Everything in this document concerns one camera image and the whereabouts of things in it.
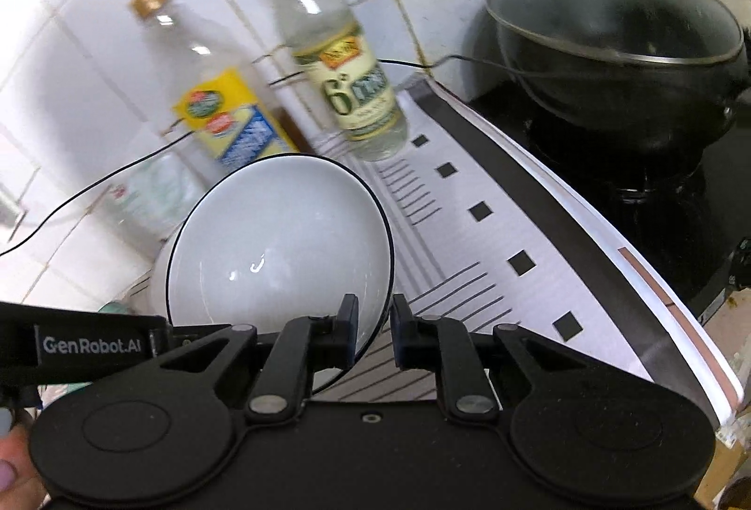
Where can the black wok pan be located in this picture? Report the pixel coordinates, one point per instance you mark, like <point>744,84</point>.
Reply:
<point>616,99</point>

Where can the person's left hand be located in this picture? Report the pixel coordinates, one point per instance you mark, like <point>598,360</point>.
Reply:
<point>14,463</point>

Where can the striped printed tablecloth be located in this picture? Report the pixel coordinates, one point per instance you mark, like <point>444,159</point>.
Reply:
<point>528,228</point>

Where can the cooking wine bottle yellow label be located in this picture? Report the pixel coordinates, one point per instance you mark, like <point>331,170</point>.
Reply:
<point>229,116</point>

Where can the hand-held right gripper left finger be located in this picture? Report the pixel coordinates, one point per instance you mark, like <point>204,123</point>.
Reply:
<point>349,331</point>

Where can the clear vinegar bottle yellow cap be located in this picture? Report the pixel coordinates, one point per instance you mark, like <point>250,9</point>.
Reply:
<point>346,81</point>

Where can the clear plastic seasoning bag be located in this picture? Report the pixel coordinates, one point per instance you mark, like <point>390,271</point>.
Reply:
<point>152,193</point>

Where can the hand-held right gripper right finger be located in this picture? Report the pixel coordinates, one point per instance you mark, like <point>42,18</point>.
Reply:
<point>399,334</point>

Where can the black gas stove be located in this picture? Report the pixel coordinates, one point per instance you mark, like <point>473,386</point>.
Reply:
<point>663,216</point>

